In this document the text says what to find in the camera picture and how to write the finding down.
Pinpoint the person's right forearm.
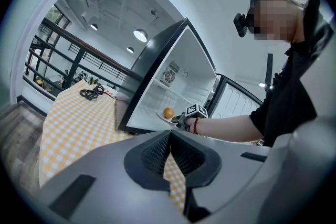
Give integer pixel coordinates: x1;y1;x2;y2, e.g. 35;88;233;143
195;113;265;143

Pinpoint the person's black and white shirt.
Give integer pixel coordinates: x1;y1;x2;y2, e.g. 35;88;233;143
249;0;334;148

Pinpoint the black power cable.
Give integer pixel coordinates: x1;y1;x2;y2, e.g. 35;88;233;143
79;84;117;101

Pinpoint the black head-mounted camera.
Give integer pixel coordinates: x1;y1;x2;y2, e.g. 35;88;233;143
233;13;249;38

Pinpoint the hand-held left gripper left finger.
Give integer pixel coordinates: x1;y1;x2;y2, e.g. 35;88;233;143
36;130;190;224

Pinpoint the black mini fridge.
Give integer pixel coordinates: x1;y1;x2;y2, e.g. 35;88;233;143
117;17;265;135

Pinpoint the person's head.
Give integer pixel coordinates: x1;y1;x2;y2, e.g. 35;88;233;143
249;0;308;44

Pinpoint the white plate with pink food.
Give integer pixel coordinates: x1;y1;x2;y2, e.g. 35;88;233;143
100;84;118;97

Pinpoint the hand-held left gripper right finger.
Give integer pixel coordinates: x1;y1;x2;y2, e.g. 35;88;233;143
170;129;272;224

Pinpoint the red bead bracelet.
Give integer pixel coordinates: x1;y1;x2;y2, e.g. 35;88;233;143
193;116;201;136

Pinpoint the black railing with wooden handrail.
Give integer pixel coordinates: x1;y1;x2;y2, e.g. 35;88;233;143
25;17;132;103

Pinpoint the black framed window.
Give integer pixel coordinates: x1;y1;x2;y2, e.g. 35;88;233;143
39;5;71;43

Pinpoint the person's right hand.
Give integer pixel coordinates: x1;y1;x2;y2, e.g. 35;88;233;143
184;118;197;132

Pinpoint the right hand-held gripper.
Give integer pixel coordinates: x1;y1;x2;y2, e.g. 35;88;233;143
171;103;208;131

